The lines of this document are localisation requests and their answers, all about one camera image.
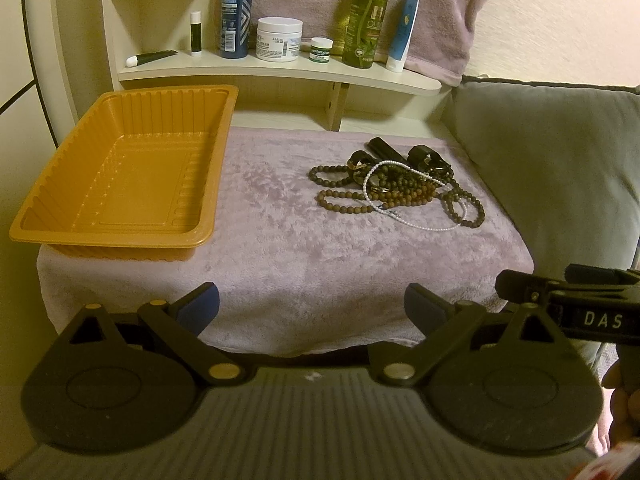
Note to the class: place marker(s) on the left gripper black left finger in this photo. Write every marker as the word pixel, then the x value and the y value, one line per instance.
pixel 115 382

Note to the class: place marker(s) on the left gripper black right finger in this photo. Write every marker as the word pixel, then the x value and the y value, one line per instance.
pixel 505 382

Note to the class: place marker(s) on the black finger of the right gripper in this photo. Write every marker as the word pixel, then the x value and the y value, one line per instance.
pixel 594 275
pixel 521 287

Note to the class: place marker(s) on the orange plastic tray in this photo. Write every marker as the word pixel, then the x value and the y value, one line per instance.
pixel 136 179

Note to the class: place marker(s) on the person's right hand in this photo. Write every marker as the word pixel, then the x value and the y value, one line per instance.
pixel 624 406

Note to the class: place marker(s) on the grey cushion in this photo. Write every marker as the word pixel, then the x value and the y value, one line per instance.
pixel 562 160

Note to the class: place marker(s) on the black rectangular clip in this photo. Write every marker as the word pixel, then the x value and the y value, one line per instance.
pixel 383 150

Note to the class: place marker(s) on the lilac plush table cloth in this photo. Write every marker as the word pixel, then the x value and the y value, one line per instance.
pixel 293 277

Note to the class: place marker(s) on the blue and white tube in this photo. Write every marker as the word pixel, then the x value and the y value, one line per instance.
pixel 399 47

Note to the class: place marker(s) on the small green-label jar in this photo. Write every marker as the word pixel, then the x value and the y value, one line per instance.
pixel 320 49

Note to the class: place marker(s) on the green oil spray bottle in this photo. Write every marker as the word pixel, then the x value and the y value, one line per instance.
pixel 362 32

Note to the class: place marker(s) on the black tube with white cap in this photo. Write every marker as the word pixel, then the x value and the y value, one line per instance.
pixel 145 58

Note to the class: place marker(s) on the white cream jar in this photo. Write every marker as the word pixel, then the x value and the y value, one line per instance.
pixel 278 39

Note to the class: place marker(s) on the cream wooden shelf unit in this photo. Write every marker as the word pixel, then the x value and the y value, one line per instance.
pixel 298 94

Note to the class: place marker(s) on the black white lip balm stick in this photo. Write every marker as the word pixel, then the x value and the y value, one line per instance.
pixel 196 33

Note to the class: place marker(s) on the dark blue spray bottle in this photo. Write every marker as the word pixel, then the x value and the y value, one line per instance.
pixel 235 28

